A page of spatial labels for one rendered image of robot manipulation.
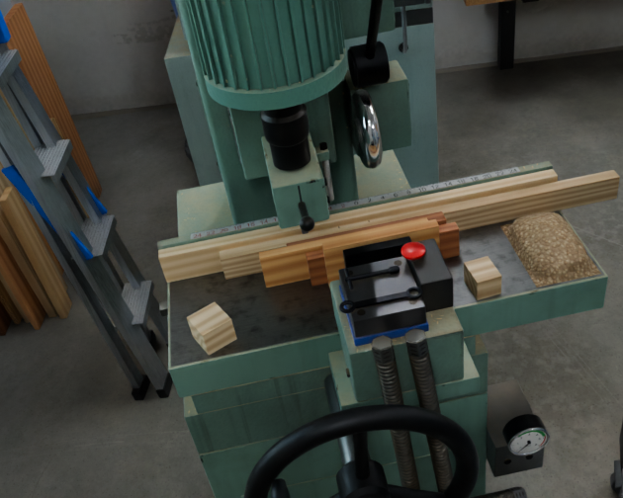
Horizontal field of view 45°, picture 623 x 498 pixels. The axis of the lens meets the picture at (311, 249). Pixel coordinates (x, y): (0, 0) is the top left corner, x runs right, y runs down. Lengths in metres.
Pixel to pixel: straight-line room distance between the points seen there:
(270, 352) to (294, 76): 0.36
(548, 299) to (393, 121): 0.37
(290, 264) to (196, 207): 0.43
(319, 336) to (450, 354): 0.18
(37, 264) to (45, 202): 0.66
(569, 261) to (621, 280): 1.37
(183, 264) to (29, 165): 0.75
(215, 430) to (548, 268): 0.52
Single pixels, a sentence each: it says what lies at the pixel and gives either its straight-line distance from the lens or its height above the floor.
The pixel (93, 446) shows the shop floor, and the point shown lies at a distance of 2.19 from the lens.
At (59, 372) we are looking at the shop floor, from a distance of 2.43.
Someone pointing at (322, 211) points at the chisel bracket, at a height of 1.02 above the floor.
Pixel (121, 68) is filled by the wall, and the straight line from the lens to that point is 3.58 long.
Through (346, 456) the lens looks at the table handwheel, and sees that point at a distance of 0.97.
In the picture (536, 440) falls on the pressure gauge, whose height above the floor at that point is 0.66.
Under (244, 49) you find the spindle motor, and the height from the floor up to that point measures 1.27.
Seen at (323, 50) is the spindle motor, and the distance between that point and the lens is 0.89.
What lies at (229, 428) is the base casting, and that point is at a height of 0.76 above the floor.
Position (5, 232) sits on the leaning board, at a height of 0.36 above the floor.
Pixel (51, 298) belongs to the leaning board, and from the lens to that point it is 2.54.
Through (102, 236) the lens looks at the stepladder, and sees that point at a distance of 1.98.
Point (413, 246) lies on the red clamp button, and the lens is 0.93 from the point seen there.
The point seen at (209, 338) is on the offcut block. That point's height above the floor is 0.93.
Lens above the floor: 1.62
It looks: 39 degrees down
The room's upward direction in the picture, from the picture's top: 10 degrees counter-clockwise
